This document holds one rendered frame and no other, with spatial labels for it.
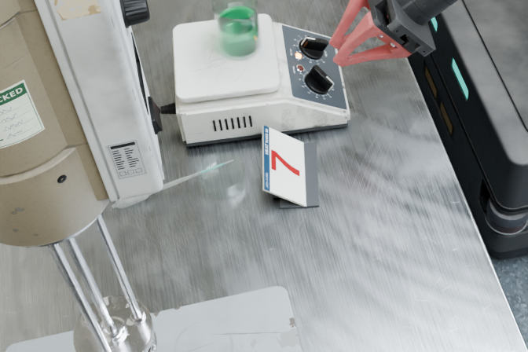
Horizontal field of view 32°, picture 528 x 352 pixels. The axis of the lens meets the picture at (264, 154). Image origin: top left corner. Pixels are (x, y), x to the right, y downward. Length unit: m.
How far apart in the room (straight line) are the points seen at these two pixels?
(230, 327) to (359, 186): 0.23
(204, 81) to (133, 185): 0.50
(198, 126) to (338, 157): 0.17
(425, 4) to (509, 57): 0.80
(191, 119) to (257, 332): 0.26
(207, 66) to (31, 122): 0.58
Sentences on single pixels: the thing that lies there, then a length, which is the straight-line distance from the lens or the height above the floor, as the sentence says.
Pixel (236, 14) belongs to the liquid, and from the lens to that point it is 1.06.
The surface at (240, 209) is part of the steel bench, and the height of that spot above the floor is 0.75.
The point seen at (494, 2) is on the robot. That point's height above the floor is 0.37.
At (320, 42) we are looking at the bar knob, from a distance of 1.11.
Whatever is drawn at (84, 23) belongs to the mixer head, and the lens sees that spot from 0.46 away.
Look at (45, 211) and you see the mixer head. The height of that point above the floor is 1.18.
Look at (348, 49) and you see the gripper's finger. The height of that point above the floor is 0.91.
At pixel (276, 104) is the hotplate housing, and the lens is 1.04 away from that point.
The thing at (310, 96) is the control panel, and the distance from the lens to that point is 1.06.
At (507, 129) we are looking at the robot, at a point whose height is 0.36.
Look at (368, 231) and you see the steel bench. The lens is 1.02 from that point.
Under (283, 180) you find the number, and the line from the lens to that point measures 1.03.
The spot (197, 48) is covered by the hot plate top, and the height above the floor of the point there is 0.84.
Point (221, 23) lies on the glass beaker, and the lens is 1.02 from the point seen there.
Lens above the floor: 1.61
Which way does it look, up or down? 53 degrees down
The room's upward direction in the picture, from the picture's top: 7 degrees counter-clockwise
